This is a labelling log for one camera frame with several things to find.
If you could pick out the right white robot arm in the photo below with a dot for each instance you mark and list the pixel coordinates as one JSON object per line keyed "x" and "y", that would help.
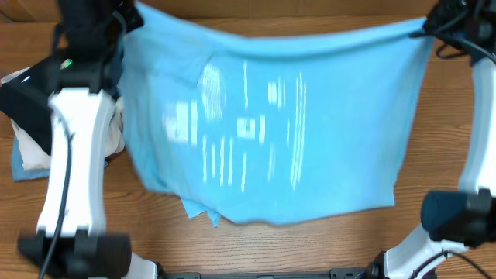
{"x": 453, "y": 222}

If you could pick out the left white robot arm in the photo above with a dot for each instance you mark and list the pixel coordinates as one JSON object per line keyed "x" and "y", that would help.
{"x": 71, "y": 240}

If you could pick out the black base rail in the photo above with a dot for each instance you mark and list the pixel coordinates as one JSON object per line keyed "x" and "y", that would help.
{"x": 335, "y": 273}

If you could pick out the folded blue denim garment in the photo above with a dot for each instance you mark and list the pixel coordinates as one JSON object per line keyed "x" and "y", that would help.
{"x": 18, "y": 171}

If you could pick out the light blue printed t-shirt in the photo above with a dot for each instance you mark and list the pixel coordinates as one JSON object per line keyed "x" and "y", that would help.
{"x": 279, "y": 130}

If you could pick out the folded black garment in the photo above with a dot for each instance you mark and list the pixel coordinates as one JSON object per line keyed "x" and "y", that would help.
{"x": 32, "y": 116}

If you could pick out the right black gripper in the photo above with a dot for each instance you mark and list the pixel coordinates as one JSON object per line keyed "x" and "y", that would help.
{"x": 430, "y": 23}

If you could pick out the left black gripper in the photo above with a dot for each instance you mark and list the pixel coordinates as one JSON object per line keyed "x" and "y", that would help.
{"x": 132, "y": 14}

